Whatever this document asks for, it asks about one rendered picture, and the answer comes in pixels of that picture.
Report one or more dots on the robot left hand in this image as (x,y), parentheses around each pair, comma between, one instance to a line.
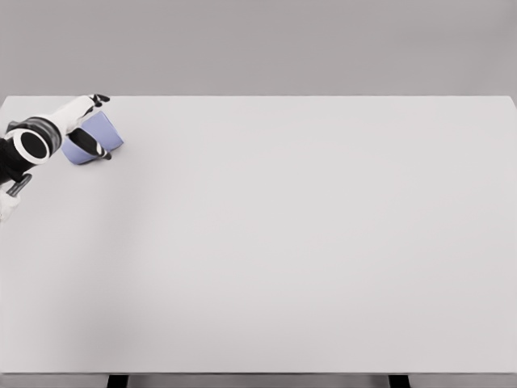
(79,111)

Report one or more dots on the lavender blue cup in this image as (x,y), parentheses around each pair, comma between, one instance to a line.
(104,133)

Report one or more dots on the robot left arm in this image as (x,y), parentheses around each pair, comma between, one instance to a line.
(32,139)

